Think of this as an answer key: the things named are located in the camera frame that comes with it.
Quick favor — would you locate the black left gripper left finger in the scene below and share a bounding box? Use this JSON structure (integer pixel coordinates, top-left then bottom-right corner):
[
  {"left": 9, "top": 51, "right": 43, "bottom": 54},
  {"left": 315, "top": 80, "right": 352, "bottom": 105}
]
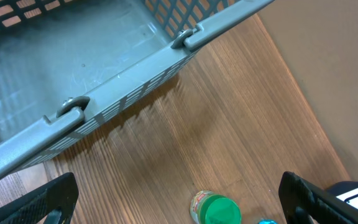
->
[{"left": 0, "top": 172, "right": 79, "bottom": 224}]

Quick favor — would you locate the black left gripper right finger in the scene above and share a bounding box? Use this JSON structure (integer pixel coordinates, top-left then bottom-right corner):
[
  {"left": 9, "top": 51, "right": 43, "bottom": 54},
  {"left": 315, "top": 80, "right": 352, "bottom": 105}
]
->
[{"left": 278, "top": 171, "right": 358, "bottom": 223}]

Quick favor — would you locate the blue mouthwash bottle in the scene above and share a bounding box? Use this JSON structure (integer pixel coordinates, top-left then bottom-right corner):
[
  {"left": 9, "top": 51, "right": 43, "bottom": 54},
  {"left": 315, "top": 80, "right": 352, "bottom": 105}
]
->
[{"left": 257, "top": 219, "right": 277, "bottom": 224}]

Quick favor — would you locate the green lid jar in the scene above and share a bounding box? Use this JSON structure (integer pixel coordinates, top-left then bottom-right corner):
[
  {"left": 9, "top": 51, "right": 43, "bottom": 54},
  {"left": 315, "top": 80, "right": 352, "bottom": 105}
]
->
[{"left": 190, "top": 190, "right": 242, "bottom": 224}]

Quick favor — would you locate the grey plastic shopping basket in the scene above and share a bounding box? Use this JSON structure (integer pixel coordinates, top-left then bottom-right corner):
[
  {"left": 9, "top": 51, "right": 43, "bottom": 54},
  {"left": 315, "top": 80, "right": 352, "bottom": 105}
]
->
[{"left": 0, "top": 0, "right": 270, "bottom": 180}]

